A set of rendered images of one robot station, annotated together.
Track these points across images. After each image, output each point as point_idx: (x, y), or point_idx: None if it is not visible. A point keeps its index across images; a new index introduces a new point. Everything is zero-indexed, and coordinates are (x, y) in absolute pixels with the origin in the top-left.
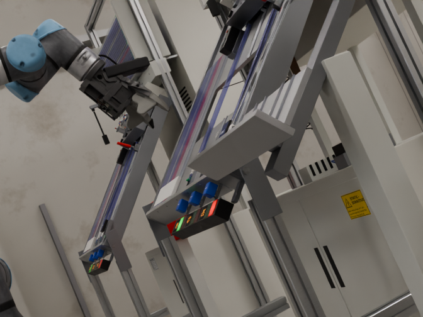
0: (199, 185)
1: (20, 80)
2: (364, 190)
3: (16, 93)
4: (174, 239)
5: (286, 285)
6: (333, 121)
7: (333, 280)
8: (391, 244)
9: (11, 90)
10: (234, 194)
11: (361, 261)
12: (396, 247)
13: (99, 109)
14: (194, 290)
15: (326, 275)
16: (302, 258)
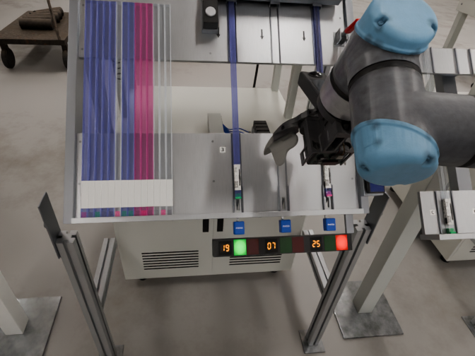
0: (302, 215)
1: (456, 165)
2: (412, 216)
3: (411, 179)
4: (78, 234)
5: (341, 274)
6: (432, 181)
7: (210, 227)
8: (401, 239)
9: (403, 171)
10: (349, 226)
11: (258, 218)
12: (403, 240)
13: (310, 154)
14: (91, 277)
15: (203, 224)
16: None
